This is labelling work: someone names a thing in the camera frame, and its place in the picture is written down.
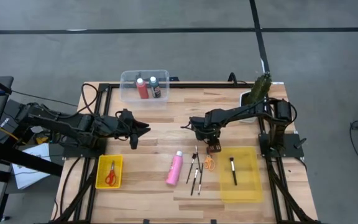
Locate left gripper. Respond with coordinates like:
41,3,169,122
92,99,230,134
115,108,151,150

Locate orange-handled scissors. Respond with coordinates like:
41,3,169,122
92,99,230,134
203,154,216,172

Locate thin black paintbrush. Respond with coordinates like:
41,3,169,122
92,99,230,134
195,145,203,174

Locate fluffy brush white ferrule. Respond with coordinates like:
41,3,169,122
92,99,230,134
229,156,238,187

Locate red paint bottle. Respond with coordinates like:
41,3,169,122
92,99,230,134
135,77,150,100

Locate dark teal paint bottle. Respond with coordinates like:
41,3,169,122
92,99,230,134
149,76,162,99

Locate pink paint bottle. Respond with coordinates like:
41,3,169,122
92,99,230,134
165,150,184,187

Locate red-handled scissors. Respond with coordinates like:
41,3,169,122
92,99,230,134
104,161,117,187

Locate clear plastic bin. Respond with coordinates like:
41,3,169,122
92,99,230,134
119,69,170,103

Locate yellow translucent tray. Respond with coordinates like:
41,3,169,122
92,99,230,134
218,146,264,203

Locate yellow plastic basket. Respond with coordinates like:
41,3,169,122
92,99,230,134
94,154,124,190

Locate green cactus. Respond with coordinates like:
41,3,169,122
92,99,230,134
247,72,273,105

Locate black stand beam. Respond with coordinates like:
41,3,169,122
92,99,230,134
0,139,64,177

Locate white paper sheet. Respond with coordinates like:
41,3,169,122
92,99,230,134
11,142,53,190

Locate black box white lettering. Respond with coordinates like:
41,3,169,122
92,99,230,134
0,98,46,144

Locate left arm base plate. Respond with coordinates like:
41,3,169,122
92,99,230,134
62,145,108,159

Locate black aluminium table frame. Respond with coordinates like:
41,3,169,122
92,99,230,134
51,81,321,224

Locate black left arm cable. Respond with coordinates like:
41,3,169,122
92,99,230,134
80,82,101,116

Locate black looped cable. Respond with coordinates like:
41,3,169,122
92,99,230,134
227,72,256,87

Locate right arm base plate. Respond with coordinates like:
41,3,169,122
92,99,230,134
258,133,305,159

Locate yellow cable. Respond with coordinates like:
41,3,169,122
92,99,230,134
0,126,21,141

